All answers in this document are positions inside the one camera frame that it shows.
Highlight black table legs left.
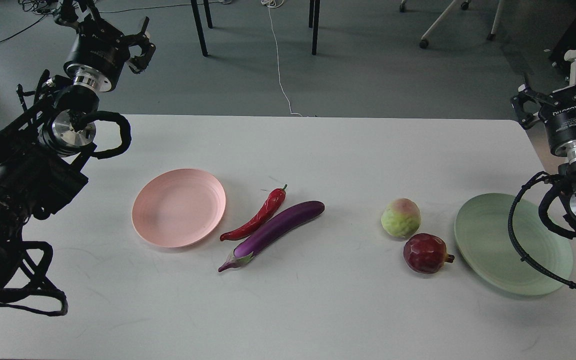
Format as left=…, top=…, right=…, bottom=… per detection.
left=190, top=0, right=213, bottom=57

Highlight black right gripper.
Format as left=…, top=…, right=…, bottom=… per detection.
left=510, top=84, right=576, bottom=162

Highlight black table legs right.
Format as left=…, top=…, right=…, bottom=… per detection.
left=308, top=0, right=321, bottom=56

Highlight purple eggplant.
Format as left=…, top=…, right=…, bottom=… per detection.
left=217, top=200, right=326, bottom=272

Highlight white floor cable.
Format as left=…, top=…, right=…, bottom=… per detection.
left=260, top=0, right=304, bottom=118

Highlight black table legs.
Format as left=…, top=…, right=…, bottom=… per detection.
left=190, top=0, right=213, bottom=57
left=308, top=0, right=321, bottom=56

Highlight green pink peach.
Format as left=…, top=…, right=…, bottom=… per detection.
left=381, top=198, right=422, bottom=239

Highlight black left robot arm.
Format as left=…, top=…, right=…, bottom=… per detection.
left=0, top=10, right=156, bottom=317

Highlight black floor cables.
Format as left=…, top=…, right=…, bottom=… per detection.
left=0, top=0, right=229, bottom=57

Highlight white rolling chair base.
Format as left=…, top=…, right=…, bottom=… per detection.
left=399, top=0, right=506, bottom=50

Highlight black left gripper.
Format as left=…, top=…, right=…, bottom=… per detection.
left=63, top=16, right=156, bottom=92

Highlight green plate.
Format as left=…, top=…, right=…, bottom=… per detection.
left=454, top=193, right=574, bottom=296

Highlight red pomegranate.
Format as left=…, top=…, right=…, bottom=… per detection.
left=403, top=233, right=455, bottom=275

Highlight red chili pepper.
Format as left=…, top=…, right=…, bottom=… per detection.
left=219, top=184, right=288, bottom=242

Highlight pink plate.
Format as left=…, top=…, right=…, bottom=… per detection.
left=131, top=168, right=227, bottom=248

